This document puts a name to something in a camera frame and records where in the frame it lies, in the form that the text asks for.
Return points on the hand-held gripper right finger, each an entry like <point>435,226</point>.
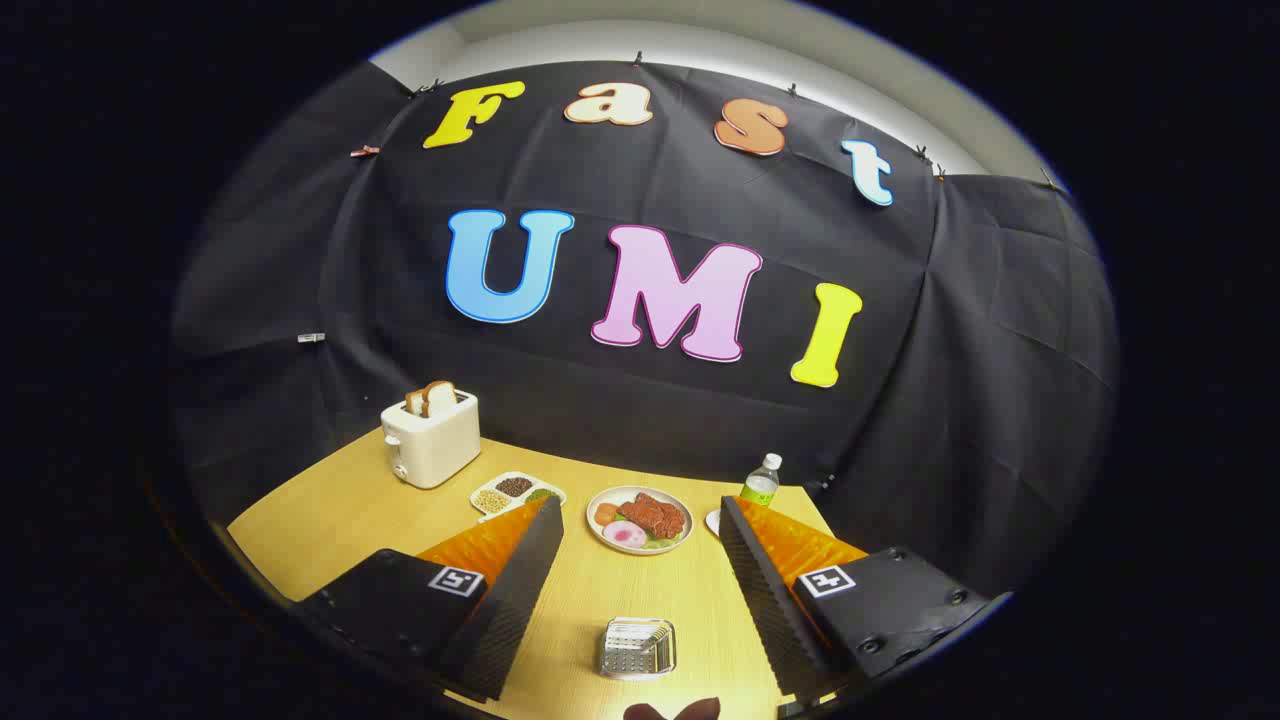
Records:
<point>770,610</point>

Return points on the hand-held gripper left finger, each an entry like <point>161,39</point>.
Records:
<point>510,610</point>

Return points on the white divided tray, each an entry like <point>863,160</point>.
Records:
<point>503,513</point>

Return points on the white square saucer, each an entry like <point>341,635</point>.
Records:
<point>713,522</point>

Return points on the pile of yellow soybeans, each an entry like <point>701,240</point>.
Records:
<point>492,499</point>

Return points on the white oval food plate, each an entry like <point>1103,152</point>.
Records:
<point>596,530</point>

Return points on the pile of green beans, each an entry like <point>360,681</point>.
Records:
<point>541,495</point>

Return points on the green label drink bottle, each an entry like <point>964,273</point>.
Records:
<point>760,487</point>

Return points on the pile of dark beans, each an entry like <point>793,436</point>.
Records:
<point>514,486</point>

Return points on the green lettuce leaf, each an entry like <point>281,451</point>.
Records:
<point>662,542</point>

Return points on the orange carrot slice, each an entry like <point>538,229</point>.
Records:
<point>605,513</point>

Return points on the metal perforated basket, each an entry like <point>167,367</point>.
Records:
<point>637,660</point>

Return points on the pink round ham slice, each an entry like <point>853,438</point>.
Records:
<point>625,533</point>

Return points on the brown meat pieces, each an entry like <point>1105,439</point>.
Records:
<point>660,515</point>

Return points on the white toaster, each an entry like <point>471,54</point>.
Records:
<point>435,445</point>

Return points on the large bread slice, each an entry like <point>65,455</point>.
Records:
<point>440,395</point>

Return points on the small bread slice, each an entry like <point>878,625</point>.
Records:
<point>416,403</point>

